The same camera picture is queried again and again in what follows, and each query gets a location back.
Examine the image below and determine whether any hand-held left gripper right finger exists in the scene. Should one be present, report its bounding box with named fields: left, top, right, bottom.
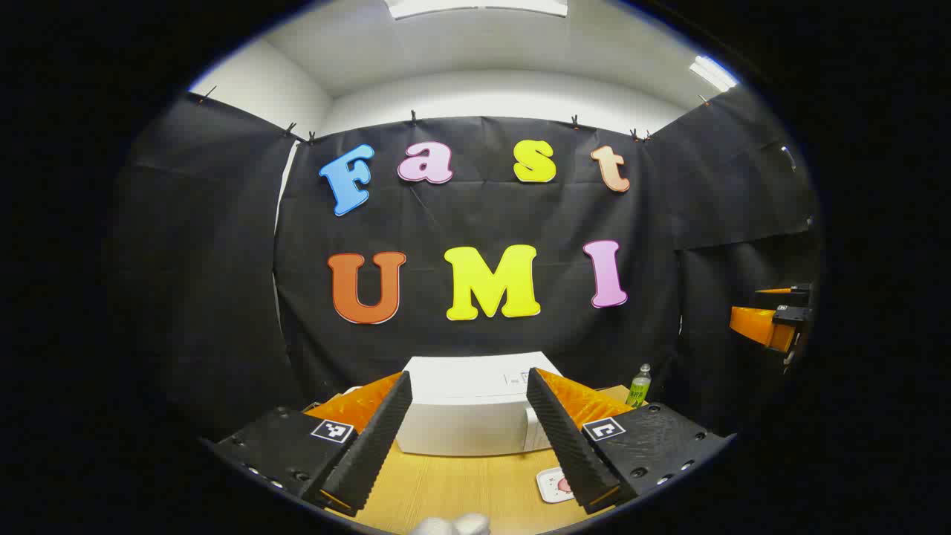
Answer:
left=525, top=366, right=738, bottom=516

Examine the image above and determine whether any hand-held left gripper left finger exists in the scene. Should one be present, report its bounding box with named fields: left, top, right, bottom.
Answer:
left=210, top=370, right=415, bottom=518

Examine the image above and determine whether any white square plate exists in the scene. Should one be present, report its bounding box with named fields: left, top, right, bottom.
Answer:
left=536, top=467, right=574, bottom=505

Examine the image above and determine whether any white microwave oven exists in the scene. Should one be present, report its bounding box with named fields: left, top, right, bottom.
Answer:
left=396, top=352, right=563, bottom=456

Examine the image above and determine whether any green drink bottle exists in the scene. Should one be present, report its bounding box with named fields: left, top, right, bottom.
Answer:
left=626, top=363, right=653, bottom=408

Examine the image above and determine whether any small ceiling light panel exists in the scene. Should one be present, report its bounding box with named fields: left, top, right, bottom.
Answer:
left=689, top=56, right=739, bottom=92

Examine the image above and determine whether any black backdrop cloth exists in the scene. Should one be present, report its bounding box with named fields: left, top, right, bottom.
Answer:
left=111, top=93, right=822, bottom=447

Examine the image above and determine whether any long ceiling light panel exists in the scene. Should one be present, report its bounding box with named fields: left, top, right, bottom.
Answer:
left=384, top=0, right=569, bottom=19

